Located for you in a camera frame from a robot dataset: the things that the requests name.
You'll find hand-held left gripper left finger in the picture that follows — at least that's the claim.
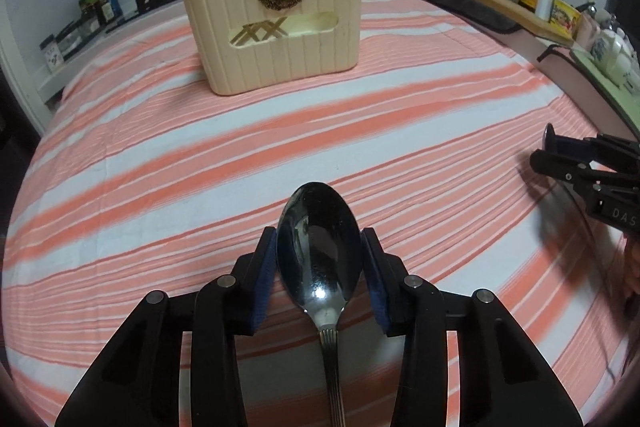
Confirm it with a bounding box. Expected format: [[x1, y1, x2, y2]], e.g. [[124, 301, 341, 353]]
[[55, 227, 278, 427]]

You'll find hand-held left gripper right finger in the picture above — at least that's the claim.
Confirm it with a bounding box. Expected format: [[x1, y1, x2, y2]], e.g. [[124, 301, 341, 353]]
[[361, 227, 583, 427]]

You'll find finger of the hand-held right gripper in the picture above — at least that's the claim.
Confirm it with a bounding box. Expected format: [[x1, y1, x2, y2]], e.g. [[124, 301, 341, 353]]
[[554, 132, 640, 172], [530, 149, 601, 192]]

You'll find small metal spoon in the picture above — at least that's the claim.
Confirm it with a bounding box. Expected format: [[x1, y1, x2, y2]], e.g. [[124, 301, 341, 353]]
[[542, 123, 621, 380]]

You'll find large metal spoon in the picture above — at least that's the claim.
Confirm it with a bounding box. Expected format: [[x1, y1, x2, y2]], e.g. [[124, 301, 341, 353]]
[[276, 182, 362, 427]]

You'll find beige utensil holder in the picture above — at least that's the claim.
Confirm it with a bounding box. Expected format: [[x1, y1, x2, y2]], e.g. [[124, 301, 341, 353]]
[[179, 0, 362, 96]]

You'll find person's right hand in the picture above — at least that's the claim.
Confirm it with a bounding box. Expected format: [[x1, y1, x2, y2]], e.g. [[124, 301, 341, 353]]
[[622, 241, 640, 298]]

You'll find green tray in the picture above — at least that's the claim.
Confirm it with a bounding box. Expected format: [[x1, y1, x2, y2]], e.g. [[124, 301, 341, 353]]
[[570, 48, 640, 135]]

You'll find white teapot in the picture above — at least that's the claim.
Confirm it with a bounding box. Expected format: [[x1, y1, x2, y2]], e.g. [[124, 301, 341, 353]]
[[590, 27, 637, 78]]

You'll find pink cup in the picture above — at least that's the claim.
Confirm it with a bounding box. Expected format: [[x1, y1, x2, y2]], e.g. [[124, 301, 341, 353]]
[[575, 12, 601, 52]]

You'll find wooden cutting board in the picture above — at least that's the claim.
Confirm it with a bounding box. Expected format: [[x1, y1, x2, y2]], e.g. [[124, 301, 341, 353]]
[[425, 0, 576, 48]]

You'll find yellow packet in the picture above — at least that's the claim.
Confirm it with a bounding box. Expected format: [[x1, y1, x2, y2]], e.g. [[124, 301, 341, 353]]
[[549, 0, 582, 40]]

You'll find black pad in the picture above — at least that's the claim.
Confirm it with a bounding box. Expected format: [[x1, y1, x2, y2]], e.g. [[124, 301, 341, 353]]
[[419, 0, 523, 36]]

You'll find white labelled spice jar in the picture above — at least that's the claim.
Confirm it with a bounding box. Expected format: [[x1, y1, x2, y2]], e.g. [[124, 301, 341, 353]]
[[42, 34, 67, 75]]

